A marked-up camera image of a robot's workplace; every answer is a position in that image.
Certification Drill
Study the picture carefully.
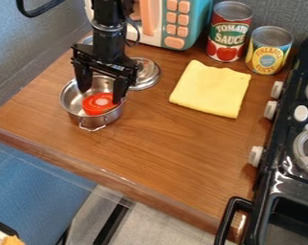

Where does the yellow cloth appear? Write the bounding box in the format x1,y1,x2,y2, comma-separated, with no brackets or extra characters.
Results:
167,58,253,120

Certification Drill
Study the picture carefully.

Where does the silver lid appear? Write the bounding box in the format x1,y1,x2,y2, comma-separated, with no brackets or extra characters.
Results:
126,56,164,92

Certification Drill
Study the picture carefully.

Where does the red tomato sauce can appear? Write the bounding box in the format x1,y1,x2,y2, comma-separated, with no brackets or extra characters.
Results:
204,0,255,63

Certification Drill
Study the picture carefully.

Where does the toy microwave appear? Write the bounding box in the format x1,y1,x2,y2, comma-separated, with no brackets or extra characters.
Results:
83,0,214,52

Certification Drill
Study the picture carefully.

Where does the yellow pineapple can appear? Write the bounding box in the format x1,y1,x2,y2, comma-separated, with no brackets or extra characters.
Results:
243,25,295,77

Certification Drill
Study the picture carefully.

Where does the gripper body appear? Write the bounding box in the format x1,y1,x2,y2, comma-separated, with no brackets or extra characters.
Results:
69,29,141,80

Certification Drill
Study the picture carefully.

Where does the red toy tomato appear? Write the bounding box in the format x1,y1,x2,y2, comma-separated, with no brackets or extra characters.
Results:
80,92,121,117

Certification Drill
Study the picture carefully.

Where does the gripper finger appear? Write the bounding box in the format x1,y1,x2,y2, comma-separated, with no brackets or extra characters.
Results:
111,74,134,105
72,58,96,94

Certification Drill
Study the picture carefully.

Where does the toy stove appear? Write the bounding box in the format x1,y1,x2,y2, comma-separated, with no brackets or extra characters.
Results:
212,35,308,245

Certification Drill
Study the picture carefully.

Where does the silver pot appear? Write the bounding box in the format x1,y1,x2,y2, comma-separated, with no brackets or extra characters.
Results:
57,74,126,133

